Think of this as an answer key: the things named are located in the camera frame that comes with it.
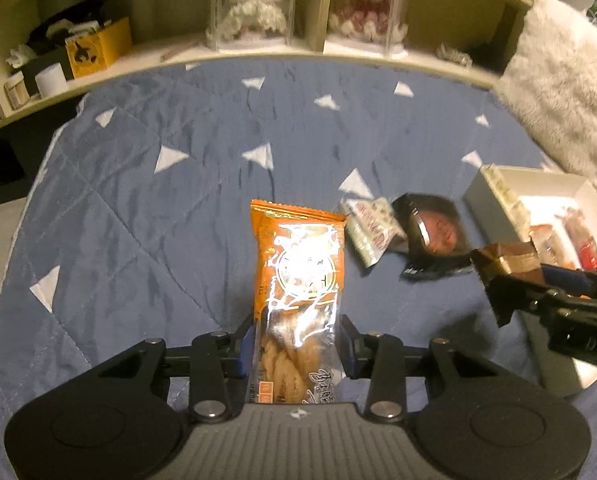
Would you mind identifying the red cracker pack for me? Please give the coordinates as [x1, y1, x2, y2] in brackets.
[561, 207, 597, 271]

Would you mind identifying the brown gold-band cake pack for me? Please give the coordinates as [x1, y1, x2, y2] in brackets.
[470, 242, 546, 285]

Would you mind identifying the orange cracker pack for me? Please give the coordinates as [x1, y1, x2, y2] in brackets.
[250, 200, 345, 404]
[530, 224, 576, 269]

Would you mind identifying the black mooncake pack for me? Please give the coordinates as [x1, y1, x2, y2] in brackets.
[392, 193, 472, 281]

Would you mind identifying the cream pastry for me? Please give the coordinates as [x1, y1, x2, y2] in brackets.
[482, 165, 531, 242]

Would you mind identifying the white printed snack packet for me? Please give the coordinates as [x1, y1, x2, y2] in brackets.
[339, 197, 409, 269]

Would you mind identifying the white shallow cardboard tray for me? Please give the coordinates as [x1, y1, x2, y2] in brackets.
[462, 162, 597, 399]

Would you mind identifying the blue quilted triangle blanket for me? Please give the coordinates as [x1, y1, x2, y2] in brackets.
[0, 57, 597, 480]

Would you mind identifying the white fluffy pillow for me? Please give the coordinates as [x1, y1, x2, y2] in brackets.
[493, 0, 597, 188]

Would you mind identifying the small grey trinket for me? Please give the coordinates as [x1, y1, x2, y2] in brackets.
[435, 44, 473, 68]

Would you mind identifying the pink-dress doll display case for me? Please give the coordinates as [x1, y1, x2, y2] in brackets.
[326, 0, 409, 58]

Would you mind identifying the white cylinder cup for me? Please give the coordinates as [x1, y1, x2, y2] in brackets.
[35, 63, 68, 99]

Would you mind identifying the yellow cardboard box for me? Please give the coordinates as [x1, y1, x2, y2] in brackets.
[65, 18, 132, 79]

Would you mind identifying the small wooden lidded jar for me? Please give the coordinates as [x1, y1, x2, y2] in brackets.
[3, 70, 30, 110]

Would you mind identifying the white-dress doll display case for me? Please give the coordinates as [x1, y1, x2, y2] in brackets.
[206, 0, 295, 51]

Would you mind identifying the wooden bedside shelf unit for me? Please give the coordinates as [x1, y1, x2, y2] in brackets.
[0, 0, 534, 129]

